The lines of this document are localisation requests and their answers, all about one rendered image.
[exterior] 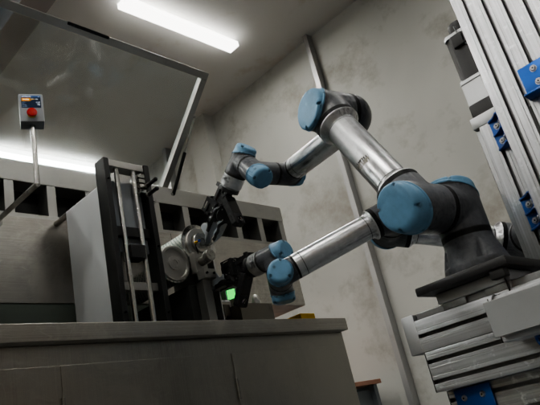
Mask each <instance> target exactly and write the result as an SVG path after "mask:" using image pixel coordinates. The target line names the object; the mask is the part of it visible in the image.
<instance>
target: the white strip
mask: <svg viewBox="0 0 540 405"><path fill-rule="evenodd" d="M65 220H67V232H68V241H69V249H70V257H71V266H72V282H73V290H74V298H75V307H76V322H113V313H112V306H111V300H110V292H109V286H108V273H107V266H106V259H105V253H104V240H103V233H102V226H101V219H100V207H99V199H98V193H97V188H96V189H94V190H93V191H92V192H91V193H89V194H88V195H87V196H85V197H84V198H83V199H81V200H80V201H79V202H78V203H77V204H76V205H75V206H73V207H72V208H71V209H69V210H68V211H67V212H66V213H65V214H64V215H62V216H61V217H60V218H58V219H57V220H56V221H55V222H54V223H53V224H54V226H55V227H58V226H59V225H60V224H61V223H63V222H64V221H65Z"/></svg>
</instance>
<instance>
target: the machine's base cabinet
mask: <svg viewBox="0 0 540 405"><path fill-rule="evenodd" d="M0 405H360V402H359V398H358V392H357V390H356V386H355V383H354V377H353V374H352V371H351V368H350V362H349V359H348V355H347V353H346V347H345V343H344V340H343V336H342V332H338V333H303V334H285V335H267V336H249V337H214V338H196V339H178V340H161V341H143V342H108V343H89V344H71V345H53V346H19V347H1V348H0Z"/></svg>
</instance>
